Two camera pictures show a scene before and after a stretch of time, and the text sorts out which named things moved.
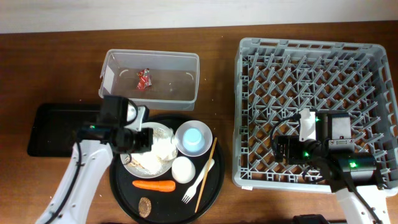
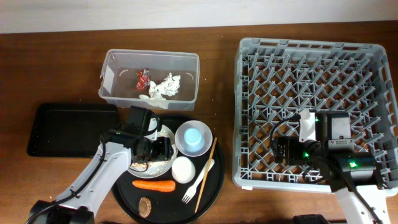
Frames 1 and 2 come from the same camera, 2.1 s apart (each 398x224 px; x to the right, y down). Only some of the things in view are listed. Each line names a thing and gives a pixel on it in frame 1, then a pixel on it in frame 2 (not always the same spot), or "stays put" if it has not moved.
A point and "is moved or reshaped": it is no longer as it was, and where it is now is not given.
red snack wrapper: (145, 79) stays put
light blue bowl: (193, 140) stays put
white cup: (183, 170) stays put
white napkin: (166, 147) is moved or reshaped
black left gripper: (147, 135) -> (164, 151)
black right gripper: (291, 142) stays put
